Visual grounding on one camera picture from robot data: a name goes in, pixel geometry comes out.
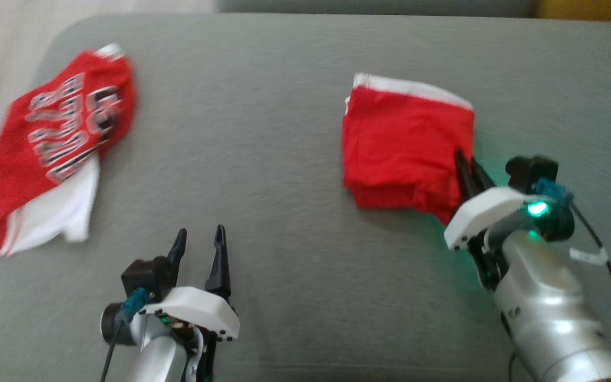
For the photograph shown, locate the grey sofa seat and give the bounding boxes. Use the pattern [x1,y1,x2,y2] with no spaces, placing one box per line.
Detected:
[0,0,611,382]

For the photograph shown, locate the white cable label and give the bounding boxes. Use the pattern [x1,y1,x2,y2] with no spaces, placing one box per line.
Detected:
[571,248,609,267]

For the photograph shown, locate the red basketball jersey white sleeves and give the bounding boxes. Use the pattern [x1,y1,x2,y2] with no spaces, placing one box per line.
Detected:
[0,44,137,258]

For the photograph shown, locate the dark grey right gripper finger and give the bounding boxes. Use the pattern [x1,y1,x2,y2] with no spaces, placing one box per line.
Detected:
[453,150,477,205]
[470,158,495,197]

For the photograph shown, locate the yellow sofa backrest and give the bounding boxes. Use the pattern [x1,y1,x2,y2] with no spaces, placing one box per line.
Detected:
[536,0,611,23]

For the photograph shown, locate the red shorts with white waistband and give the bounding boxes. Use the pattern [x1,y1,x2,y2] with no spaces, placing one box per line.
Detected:
[342,73,476,226]

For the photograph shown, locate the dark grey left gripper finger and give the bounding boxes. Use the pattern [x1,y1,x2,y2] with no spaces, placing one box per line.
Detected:
[167,228,188,277]
[205,224,231,300]

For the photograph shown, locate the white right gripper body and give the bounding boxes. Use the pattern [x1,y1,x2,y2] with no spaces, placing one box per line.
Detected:
[443,187,538,291]

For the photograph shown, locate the blue camera connector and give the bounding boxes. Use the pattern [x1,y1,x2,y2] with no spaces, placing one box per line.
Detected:
[536,179,574,209]
[117,288,152,325]

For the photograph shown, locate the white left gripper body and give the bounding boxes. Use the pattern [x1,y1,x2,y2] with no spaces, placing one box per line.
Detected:
[141,286,240,341]

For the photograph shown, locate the blue right camera connector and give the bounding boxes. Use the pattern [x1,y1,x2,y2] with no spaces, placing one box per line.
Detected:
[536,179,574,209]

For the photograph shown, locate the blue left camera connector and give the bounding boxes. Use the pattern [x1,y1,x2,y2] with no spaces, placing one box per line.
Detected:
[117,288,152,325]

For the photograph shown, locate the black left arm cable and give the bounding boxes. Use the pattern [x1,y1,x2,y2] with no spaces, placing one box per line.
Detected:
[100,321,124,382]

